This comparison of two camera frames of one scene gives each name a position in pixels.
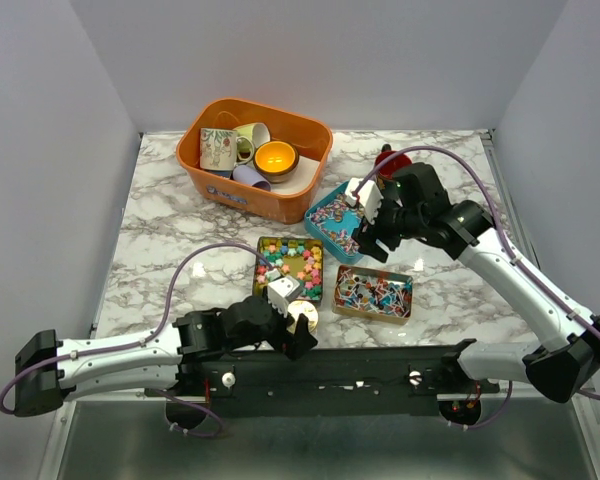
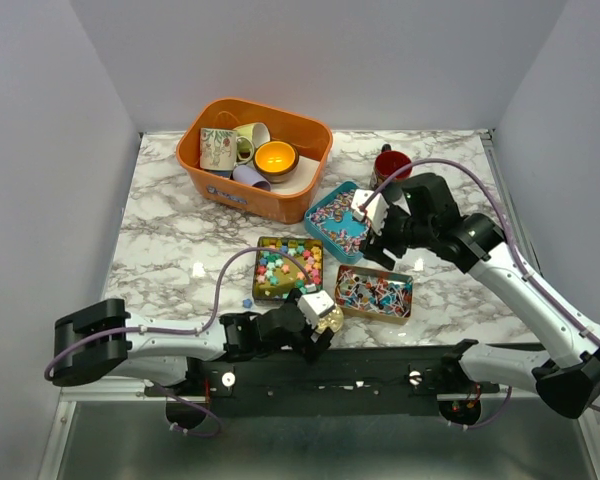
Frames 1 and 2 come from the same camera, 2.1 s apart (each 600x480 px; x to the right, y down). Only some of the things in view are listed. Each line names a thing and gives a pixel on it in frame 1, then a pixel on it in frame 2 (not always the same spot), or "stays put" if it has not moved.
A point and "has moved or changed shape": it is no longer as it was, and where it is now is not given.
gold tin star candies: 298,257 stays put
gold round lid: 299,307 has moved or changed shape
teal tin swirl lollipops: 332,221 stays put
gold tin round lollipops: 373,294 stays put
